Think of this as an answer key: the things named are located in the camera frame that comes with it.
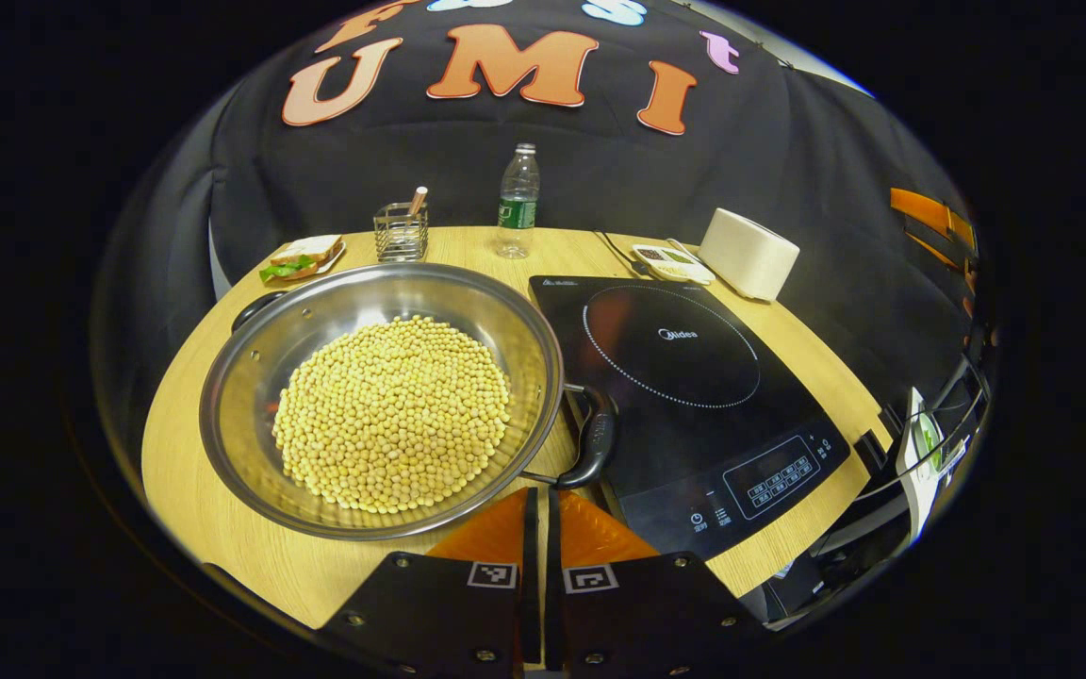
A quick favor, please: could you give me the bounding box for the black induction cooktop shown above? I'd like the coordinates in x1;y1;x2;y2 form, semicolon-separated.
529;275;852;562

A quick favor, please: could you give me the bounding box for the white toaster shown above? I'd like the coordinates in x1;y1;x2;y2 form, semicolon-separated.
699;207;800;303

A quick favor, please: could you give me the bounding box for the black backdrop cloth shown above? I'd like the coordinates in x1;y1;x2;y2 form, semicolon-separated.
90;0;996;444

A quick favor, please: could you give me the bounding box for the black power cable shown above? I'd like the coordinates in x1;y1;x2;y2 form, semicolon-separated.
595;229;657;281

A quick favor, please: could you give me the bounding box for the clear plastic water bottle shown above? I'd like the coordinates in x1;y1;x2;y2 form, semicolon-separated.
496;143;541;260

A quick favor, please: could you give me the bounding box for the sandwich with lettuce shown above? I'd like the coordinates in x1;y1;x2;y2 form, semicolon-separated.
260;235;344;284

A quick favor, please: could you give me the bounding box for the white divided bean tray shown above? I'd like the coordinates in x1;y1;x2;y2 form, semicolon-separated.
633;244;716;285

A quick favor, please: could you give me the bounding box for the pile of yellow soybeans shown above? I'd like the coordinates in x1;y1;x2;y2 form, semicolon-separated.
271;316;514;515

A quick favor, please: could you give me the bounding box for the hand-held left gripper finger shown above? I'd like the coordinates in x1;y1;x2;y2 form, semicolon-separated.
545;488;770;679
317;488;542;679

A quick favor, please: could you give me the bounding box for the stainless steel pot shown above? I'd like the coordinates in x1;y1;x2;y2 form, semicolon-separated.
199;262;619;541

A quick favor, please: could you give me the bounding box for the white and green object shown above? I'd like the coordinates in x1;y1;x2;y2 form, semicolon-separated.
897;387;946;543

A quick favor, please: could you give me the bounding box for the metal wire basket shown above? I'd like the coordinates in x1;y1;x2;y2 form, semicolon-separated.
373;203;430;263

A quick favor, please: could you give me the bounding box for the black metal frame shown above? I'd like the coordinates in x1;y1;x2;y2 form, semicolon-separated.
812;358;992;604

